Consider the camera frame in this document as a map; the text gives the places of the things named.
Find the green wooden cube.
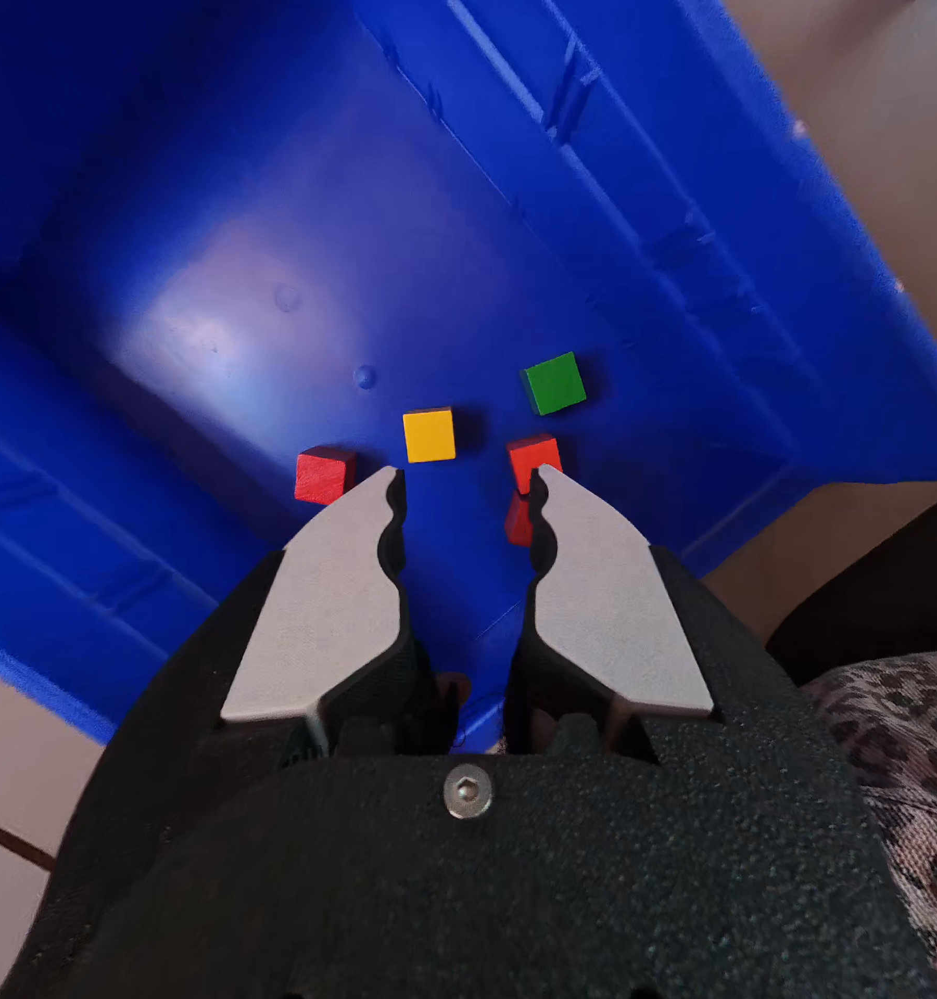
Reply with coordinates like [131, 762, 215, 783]
[520, 351, 587, 416]

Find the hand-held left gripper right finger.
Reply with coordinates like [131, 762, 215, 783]
[506, 464, 715, 755]

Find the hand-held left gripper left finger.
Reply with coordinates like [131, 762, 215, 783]
[220, 466, 446, 758]

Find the blue plastic bin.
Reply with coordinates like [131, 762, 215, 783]
[0, 0, 937, 754]

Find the yellow wooden cube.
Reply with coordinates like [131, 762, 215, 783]
[402, 407, 457, 464]

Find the black clothing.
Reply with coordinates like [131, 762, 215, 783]
[765, 484, 937, 688]

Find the leopard print clothing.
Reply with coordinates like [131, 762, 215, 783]
[799, 651, 937, 994]

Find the large red wooden block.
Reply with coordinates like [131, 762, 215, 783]
[294, 447, 358, 505]

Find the orange-red wooden cube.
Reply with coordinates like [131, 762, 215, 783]
[507, 434, 563, 496]

